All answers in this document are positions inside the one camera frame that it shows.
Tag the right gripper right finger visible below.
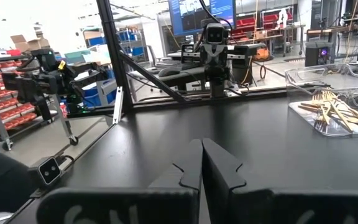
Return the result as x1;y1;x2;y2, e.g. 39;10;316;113
202;138;358;224

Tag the rack with red bins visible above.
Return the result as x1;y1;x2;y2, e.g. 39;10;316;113
231;12;293;37

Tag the computer tower purple light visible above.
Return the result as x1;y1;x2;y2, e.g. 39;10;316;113
304;41;334;68

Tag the clear plastic bin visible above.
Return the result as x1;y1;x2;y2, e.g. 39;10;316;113
284;63;358;138

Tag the operator desk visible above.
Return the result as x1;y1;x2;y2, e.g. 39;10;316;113
128;51;209;93

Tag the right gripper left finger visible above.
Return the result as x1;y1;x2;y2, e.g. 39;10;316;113
37;139;204;224

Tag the gold chopstick rod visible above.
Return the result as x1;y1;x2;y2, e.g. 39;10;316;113
328;90;356;132

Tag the black table frame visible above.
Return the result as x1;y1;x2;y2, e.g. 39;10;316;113
67;0;288;125

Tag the silver metal bracket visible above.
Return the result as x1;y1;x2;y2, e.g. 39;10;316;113
111;86;124;125

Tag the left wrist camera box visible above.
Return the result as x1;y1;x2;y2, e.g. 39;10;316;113
204;22;227;45

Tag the black computer mouse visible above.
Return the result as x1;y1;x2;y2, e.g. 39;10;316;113
158;66;181;78

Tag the cardboard box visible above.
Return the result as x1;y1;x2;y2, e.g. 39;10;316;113
9;33;51;53

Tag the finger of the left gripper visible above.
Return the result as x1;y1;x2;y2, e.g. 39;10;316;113
204;67;218;96
217;67;230;96

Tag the blue storage bin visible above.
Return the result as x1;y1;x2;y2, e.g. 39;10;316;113
82;77;117;108

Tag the table-level camera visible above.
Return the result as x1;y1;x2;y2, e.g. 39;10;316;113
29;155;74;189

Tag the computer monitor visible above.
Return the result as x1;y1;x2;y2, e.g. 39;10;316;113
167;0;237;37

